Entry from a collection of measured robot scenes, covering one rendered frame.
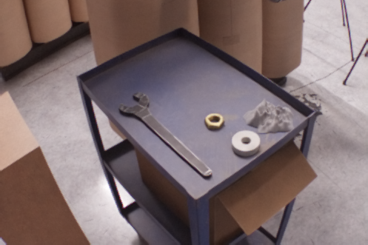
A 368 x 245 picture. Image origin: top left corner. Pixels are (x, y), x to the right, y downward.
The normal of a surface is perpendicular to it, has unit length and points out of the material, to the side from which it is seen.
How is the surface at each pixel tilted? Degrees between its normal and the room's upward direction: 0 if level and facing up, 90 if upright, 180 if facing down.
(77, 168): 0
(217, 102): 0
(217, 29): 90
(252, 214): 26
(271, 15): 90
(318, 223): 0
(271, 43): 90
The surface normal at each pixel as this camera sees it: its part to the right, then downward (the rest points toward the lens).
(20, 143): -0.06, -0.75
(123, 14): -0.31, 0.64
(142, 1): 0.26, 0.62
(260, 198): 0.22, -0.46
